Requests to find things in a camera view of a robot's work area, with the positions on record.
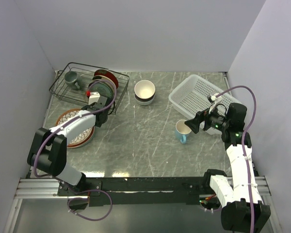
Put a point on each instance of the floral orange rimmed plate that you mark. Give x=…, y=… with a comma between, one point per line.
x=67, y=115

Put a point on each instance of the teal patterned plate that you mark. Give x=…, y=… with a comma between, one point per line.
x=102, y=88

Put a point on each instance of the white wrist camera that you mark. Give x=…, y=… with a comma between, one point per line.
x=214, y=99
x=93, y=97

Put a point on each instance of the dark striped bottom bowl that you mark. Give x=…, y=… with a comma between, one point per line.
x=144, y=102

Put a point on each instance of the white top bowl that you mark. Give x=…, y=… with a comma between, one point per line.
x=144, y=89

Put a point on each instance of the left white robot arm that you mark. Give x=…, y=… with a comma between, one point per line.
x=48, y=152

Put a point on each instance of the black wire dish rack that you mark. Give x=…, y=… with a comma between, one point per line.
x=86, y=72

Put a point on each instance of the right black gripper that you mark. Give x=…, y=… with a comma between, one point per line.
x=194, y=123

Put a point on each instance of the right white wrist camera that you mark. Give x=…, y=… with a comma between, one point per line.
x=214, y=99

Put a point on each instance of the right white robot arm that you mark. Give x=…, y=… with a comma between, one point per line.
x=243, y=209

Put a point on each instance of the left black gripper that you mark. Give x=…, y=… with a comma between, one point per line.
x=92, y=105

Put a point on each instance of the cream plate in rack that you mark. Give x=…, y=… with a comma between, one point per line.
x=106, y=80

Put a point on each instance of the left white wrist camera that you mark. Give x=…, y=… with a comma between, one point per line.
x=93, y=97

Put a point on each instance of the light blue mug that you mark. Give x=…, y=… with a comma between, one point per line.
x=182, y=131

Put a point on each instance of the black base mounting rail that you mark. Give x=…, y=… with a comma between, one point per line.
x=139, y=190

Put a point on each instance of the dark red plate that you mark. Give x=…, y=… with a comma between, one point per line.
x=107, y=74

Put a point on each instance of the clear brown glass plate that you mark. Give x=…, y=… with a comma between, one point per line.
x=102, y=102

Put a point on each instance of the grey ceramic mug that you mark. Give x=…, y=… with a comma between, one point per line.
x=72, y=80

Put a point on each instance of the white plastic perforated bin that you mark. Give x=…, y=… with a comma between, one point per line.
x=190, y=97

